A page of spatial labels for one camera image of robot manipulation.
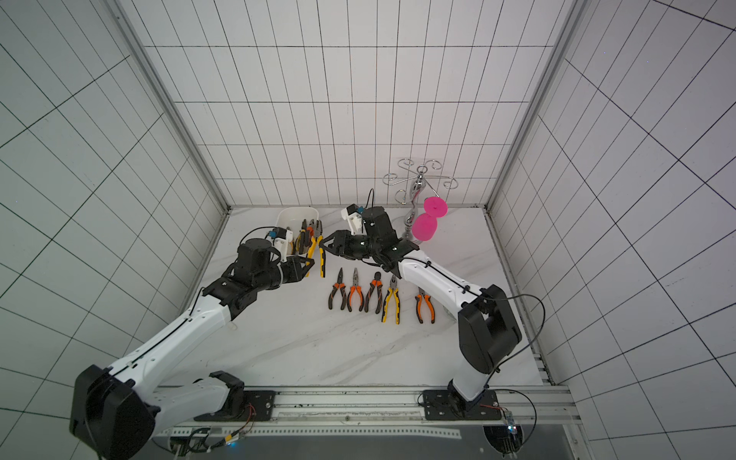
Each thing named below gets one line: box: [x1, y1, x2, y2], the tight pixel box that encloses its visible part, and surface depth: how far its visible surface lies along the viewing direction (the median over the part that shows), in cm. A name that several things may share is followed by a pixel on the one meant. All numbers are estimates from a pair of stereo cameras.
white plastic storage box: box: [276, 207, 320, 251], surface depth 113 cm
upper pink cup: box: [423, 196, 450, 218], surface depth 86 cm
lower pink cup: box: [412, 212, 438, 242], surface depth 94 cm
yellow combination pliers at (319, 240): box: [305, 219, 326, 279], surface depth 79 cm
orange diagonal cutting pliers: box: [364, 271, 384, 315], surface depth 97 cm
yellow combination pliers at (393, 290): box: [381, 275, 402, 325], surface depth 94 cm
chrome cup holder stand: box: [383, 158, 460, 240], surface depth 91 cm
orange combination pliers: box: [346, 267, 365, 313], surface depth 97 cm
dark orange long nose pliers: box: [327, 267, 347, 311], surface depth 96 cm
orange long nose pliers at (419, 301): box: [414, 286, 437, 324], surface depth 94 cm
